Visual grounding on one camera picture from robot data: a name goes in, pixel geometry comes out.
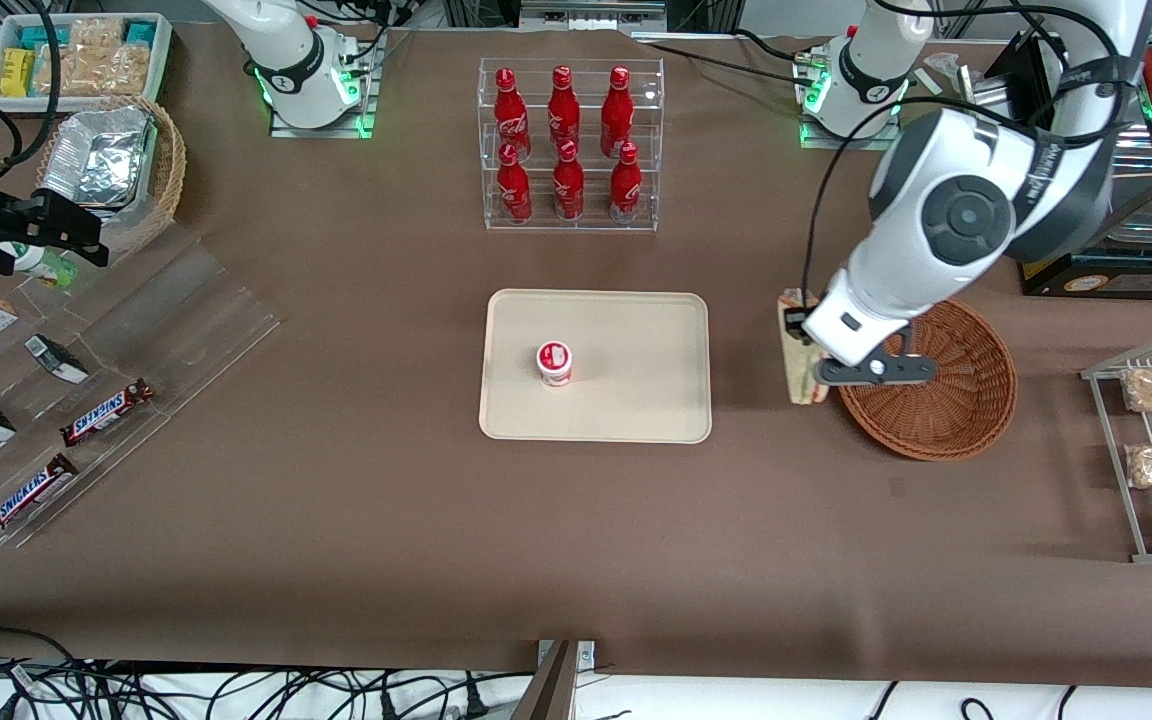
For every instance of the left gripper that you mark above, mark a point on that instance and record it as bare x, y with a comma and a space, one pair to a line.
794, 323

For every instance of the triangle sandwich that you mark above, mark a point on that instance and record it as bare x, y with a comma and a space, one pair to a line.
798, 375

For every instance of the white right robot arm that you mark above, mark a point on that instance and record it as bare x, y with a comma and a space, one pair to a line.
286, 55

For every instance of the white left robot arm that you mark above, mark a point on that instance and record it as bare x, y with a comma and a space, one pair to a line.
971, 215

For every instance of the light wicker basket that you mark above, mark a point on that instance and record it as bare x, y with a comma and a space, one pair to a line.
171, 165

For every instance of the beige plastic tray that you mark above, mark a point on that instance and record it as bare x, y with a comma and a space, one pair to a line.
636, 370

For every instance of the brown round wicker basket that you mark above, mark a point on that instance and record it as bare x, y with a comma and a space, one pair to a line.
956, 400

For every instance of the green white small bottle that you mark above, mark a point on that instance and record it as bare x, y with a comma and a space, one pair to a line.
41, 263

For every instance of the aluminium foil container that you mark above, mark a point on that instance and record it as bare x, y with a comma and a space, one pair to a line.
101, 155

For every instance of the clear acrylic display shelf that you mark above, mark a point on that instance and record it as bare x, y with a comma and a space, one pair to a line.
186, 320

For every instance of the clear bag of crackers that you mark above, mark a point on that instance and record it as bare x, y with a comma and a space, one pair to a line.
96, 33
96, 70

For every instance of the yellow snack packet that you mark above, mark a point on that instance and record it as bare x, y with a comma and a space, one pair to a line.
17, 72

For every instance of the brown snickers bar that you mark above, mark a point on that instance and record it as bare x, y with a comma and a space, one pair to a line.
106, 412
28, 497

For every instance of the white plastic snack bin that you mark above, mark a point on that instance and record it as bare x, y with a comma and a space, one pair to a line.
161, 50

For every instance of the teal snack packet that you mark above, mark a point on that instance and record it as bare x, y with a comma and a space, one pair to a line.
140, 33
36, 37

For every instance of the red cola bottle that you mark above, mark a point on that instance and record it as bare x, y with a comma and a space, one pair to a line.
510, 110
514, 190
625, 190
568, 188
564, 105
617, 110

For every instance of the clear acrylic bottle rack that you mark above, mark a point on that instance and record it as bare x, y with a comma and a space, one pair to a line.
591, 215

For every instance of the red white yogurt cup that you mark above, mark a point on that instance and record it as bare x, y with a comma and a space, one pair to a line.
555, 365

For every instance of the clear plastic wrapper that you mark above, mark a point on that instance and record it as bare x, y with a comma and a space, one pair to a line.
946, 68

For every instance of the brown table cover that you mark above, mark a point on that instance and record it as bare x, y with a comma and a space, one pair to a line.
576, 540

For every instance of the black yellow control box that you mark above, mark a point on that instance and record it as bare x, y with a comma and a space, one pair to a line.
1116, 280

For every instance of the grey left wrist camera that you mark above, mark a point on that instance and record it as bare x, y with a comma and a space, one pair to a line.
876, 372

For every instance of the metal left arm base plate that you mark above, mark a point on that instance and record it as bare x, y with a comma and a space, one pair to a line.
826, 140

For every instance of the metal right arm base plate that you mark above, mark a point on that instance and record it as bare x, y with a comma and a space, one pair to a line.
366, 95

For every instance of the metal table edge bracket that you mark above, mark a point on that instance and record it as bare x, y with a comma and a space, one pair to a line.
558, 685

